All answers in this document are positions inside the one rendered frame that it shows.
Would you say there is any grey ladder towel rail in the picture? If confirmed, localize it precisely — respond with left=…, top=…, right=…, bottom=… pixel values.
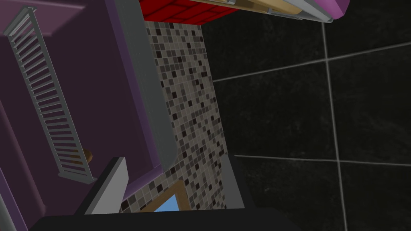
left=2, top=6, right=98, bottom=185

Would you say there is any wooden framed blue window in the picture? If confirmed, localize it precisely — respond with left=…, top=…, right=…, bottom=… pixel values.
left=138, top=181, right=191, bottom=213

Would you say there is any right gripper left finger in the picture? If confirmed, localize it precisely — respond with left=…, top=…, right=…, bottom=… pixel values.
left=74, top=156, right=129, bottom=215

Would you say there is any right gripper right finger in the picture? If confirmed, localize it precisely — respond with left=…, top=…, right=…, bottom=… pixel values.
left=220, top=154, right=254, bottom=211

